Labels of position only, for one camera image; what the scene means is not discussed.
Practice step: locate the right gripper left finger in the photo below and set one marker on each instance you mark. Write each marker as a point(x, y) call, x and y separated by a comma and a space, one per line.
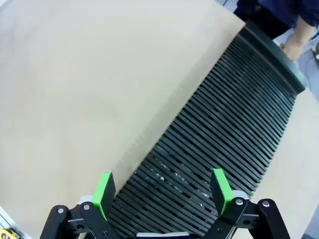
point(101, 194)

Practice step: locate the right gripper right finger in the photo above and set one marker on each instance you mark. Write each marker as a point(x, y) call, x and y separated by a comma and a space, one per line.
point(221, 194)

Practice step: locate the person's left forearm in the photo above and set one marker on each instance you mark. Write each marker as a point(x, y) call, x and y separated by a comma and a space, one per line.
point(302, 31)

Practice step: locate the person's left hand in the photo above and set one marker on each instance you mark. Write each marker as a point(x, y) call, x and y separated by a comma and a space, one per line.
point(291, 49)

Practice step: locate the black slotted PCB rack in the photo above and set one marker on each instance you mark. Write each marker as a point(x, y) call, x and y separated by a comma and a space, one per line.
point(224, 124)

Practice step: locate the yellow tape measure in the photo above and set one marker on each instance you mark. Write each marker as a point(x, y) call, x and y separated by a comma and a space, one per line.
point(7, 234)

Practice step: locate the person's dark jacket torso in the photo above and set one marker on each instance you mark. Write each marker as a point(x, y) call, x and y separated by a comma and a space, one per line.
point(269, 15)

